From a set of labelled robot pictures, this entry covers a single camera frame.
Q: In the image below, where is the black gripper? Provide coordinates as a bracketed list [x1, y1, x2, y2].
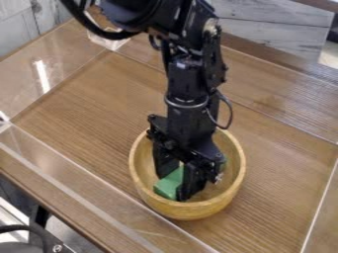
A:
[148, 102, 223, 202]

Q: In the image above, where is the green rectangular block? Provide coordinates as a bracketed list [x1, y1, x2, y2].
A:
[153, 156, 229, 202]

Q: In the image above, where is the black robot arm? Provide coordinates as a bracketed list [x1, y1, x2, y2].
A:
[60, 0, 229, 202]

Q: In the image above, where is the brown wooden bowl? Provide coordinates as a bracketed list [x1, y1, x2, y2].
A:
[128, 129, 247, 220]

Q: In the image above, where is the clear acrylic tray wall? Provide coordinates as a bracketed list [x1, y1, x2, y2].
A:
[0, 22, 338, 253]

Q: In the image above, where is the black cable under table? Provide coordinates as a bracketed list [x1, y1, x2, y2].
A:
[0, 224, 45, 253]

